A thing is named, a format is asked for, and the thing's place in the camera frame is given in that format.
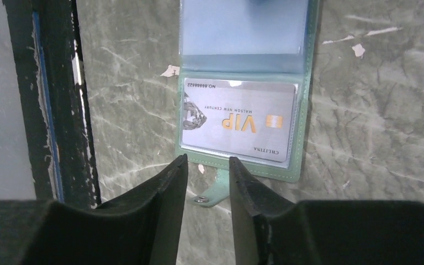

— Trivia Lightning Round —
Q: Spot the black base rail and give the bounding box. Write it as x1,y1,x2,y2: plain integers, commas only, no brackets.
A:
3,1,101,209

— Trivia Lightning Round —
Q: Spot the green card holder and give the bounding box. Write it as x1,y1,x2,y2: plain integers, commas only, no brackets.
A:
176,1,320,208

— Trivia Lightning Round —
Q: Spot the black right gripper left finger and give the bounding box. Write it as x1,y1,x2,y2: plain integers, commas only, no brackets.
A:
0,155,188,264

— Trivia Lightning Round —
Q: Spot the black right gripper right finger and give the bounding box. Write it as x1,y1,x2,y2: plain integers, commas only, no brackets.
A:
229,157,424,264

